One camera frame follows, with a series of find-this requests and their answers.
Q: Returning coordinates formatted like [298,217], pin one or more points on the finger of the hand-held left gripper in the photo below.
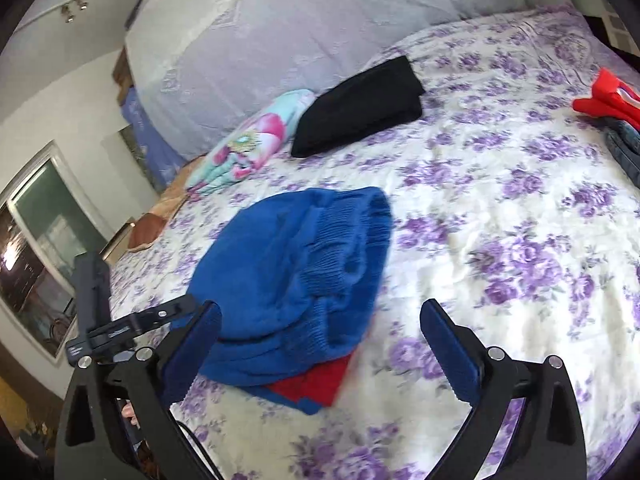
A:
[165,312]

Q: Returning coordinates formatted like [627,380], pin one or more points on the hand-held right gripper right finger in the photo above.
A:
[450,355]

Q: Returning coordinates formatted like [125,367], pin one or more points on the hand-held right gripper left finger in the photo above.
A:
[195,345]

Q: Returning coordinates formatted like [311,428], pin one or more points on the person's left hand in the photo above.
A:
[130,414]

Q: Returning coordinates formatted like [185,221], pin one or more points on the window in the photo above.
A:
[45,250]

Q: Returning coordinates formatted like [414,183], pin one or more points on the orange patterned blanket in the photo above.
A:
[150,225]

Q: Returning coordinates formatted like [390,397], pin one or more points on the purple floral bed sheet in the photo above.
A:
[500,220]

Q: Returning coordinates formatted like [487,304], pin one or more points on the blue printed cloth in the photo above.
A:
[147,135]

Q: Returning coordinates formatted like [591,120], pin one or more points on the folded teal pink floral quilt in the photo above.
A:
[250,140]

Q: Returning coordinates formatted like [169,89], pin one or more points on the folded black cloth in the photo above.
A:
[360,105]

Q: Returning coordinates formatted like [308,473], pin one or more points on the dark blue jeans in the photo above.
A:
[625,150]

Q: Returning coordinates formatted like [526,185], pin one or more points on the ceiling spot light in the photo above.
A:
[75,7]

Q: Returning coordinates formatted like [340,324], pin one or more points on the red garment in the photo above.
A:
[605,97]

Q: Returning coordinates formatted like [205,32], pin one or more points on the lavender lace headboard cover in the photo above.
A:
[300,25]

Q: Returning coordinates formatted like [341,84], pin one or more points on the wooden bed frame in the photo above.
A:
[121,72]

